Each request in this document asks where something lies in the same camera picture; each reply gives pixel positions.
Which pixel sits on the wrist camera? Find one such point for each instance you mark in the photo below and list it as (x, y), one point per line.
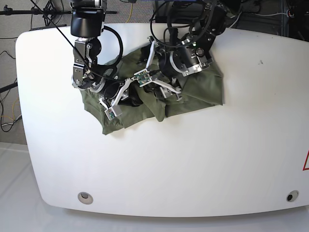
(113, 112)
(143, 77)

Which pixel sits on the left table cable grommet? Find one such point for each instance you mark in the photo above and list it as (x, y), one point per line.
(85, 198)

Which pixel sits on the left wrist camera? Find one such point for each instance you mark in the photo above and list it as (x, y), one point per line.
(143, 77)

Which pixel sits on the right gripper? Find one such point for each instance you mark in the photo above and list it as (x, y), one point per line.
(119, 93)

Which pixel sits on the olive green T-shirt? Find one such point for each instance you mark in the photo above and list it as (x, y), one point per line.
(199, 91)

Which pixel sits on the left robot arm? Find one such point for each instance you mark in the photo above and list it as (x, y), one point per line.
(186, 52)

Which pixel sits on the red triangle sticker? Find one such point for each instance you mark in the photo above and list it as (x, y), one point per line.
(306, 163)

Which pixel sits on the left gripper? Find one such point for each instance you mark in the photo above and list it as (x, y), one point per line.
(164, 82)

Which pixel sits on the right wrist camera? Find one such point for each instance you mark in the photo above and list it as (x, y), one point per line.
(113, 112)

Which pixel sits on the right table cable grommet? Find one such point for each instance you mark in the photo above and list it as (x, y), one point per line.
(292, 196)

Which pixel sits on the table cable grommet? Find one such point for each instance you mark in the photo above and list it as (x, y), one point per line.
(292, 196)
(85, 198)

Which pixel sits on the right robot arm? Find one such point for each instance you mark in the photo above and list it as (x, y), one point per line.
(104, 84)

